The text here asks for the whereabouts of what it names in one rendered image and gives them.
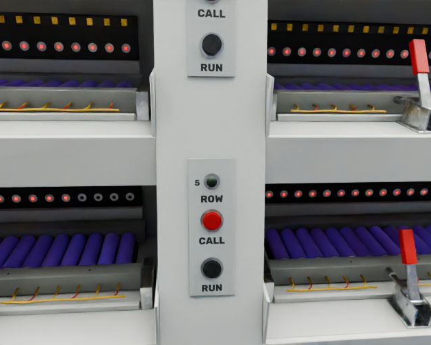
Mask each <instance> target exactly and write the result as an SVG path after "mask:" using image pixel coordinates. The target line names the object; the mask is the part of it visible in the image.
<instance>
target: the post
mask: <svg viewBox="0 0 431 345"><path fill-rule="evenodd" d="M153 16H154V53H155V126H156V164H157V238H158V275H159V345H263V264H264V218H265V126H266V79H267V0H236V36H235V77H188V76H187V0H153ZM189 158H235V281H234V294H225V295H208V296H190V267H189V188H188V159H189Z"/></svg>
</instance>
